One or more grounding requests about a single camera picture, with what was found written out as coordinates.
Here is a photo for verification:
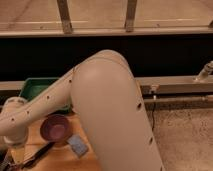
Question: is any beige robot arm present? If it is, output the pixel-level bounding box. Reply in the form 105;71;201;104
0;50;165;171

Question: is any black handled brush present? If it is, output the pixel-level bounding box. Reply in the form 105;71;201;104
0;141;56;171

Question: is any green plastic tray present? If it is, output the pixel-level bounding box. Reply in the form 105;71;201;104
19;77;73;115

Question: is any blue sponge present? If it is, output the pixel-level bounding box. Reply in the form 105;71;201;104
67;134;89;157

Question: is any purple bowl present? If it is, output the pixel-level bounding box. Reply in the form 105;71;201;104
40;114;72;142

